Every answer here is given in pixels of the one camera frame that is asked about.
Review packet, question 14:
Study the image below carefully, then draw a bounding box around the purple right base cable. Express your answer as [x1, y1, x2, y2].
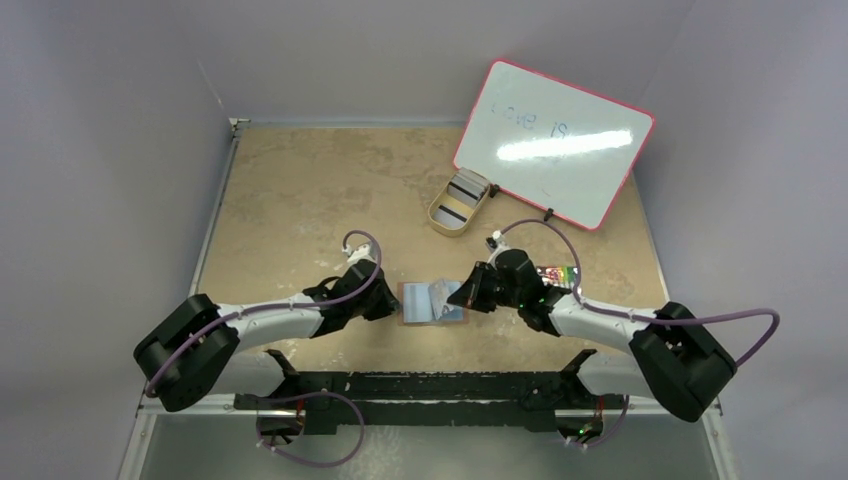
[564, 397, 631, 452]

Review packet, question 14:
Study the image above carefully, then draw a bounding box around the aluminium table frame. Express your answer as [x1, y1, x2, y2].
[133, 122, 739, 458]

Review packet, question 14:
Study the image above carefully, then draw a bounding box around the pink leather card holder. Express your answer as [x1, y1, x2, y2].
[397, 279, 469, 327]

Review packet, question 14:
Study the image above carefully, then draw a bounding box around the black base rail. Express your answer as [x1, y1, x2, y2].
[234, 371, 624, 435]

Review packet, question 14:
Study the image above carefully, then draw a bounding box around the credit card lying in tray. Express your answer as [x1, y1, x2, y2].
[432, 205, 467, 229]

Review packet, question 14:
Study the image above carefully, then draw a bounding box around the stack of credit cards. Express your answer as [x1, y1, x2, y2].
[447, 168, 490, 208]

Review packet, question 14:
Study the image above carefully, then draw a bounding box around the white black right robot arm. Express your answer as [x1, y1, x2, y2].
[446, 249, 738, 422]

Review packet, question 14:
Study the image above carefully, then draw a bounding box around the white VIP credit card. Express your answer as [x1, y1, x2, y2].
[428, 279, 463, 321]

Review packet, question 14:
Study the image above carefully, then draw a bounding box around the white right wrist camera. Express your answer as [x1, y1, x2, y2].
[485, 230, 510, 257]

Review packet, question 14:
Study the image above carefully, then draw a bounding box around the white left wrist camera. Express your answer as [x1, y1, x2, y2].
[343, 242, 379, 265]

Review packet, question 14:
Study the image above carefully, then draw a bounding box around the beige oval tray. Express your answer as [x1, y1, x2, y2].
[427, 177, 489, 237]

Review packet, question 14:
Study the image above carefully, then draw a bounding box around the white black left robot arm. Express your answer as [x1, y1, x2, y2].
[133, 259, 400, 412]

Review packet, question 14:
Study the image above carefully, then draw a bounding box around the pink framed whiteboard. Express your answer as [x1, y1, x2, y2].
[453, 59, 655, 231]

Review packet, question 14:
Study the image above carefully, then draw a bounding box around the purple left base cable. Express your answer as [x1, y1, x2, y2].
[255, 388, 370, 469]

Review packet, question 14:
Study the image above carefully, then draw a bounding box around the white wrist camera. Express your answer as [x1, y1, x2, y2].
[343, 242, 379, 265]
[485, 230, 510, 257]

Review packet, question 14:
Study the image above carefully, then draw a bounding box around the marker pen pack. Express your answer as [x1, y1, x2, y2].
[536, 266, 579, 291]

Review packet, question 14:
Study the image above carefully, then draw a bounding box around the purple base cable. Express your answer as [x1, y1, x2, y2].
[255, 388, 370, 469]
[564, 397, 631, 452]

